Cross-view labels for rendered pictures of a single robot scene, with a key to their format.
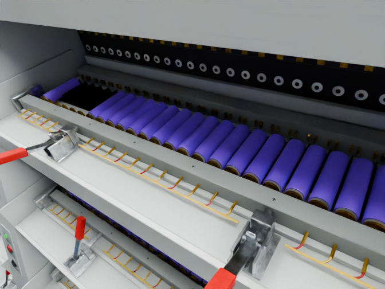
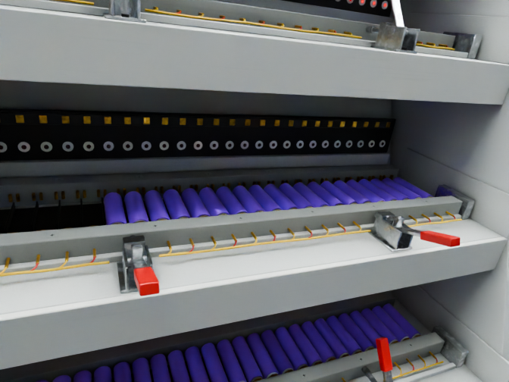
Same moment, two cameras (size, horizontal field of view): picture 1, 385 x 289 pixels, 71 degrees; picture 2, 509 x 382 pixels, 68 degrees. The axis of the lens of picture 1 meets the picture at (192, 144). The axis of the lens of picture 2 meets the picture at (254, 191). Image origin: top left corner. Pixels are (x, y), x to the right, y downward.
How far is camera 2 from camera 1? 0.38 m
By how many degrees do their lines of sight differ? 58
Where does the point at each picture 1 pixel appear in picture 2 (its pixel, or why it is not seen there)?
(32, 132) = (14, 292)
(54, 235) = not seen: outside the picture
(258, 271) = (407, 245)
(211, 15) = (367, 78)
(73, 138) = (145, 251)
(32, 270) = not seen: outside the picture
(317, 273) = not seen: hidden behind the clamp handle
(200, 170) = (320, 211)
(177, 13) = (345, 76)
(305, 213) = (391, 205)
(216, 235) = (367, 245)
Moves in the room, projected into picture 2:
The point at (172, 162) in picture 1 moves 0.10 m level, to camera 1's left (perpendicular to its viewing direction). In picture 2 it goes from (296, 215) to (242, 234)
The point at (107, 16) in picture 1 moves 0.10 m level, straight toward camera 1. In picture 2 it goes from (276, 77) to (399, 69)
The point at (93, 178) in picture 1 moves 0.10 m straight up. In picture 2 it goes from (229, 272) to (226, 157)
